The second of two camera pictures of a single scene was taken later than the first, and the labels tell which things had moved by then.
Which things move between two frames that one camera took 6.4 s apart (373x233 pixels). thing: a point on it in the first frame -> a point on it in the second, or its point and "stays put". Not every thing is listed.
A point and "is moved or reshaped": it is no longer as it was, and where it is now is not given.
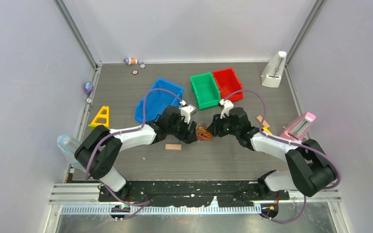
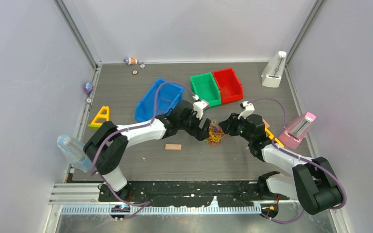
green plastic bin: (205, 90) stays put
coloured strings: (201, 132) is moved or reshaped
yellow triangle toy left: (101, 118) stays put
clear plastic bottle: (68, 144) stays put
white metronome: (271, 76) stays put
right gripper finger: (213, 128) -> (228, 125)
